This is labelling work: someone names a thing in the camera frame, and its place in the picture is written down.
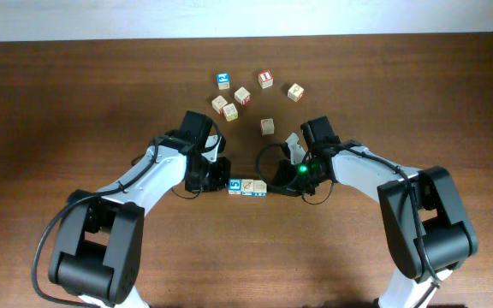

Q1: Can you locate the wooden block number eight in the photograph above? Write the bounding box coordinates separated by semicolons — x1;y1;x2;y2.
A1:
253;180;267;197

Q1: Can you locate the wooden block far right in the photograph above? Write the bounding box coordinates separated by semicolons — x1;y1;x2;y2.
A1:
287;83;305;102

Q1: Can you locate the plain wooden picture block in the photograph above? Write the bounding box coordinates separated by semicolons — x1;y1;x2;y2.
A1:
260;118;275;135

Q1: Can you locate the wooden block yellow side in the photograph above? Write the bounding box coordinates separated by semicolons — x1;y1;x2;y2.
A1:
222;104;239;121

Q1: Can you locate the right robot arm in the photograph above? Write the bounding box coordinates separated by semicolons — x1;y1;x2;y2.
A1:
267;116;478;307

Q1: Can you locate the wooden leaf picture block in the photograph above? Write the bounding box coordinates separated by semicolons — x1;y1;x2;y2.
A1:
241;179;254;196

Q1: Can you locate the blue top letter block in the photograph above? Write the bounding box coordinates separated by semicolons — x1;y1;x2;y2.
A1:
217;72;230;90

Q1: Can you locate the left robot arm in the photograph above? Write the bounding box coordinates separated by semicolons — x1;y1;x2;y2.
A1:
42;111;230;307

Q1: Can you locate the blue number five block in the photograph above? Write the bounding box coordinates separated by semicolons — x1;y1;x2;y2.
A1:
228;178;242;195

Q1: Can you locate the wooden block red side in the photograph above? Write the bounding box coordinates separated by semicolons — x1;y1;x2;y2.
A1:
234;86;252;105

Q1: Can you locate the wooden block left cluster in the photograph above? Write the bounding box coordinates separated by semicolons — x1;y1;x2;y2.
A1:
211;96;228;115

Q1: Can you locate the red top letter block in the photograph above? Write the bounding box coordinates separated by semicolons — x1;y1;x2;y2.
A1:
258;70;274;89

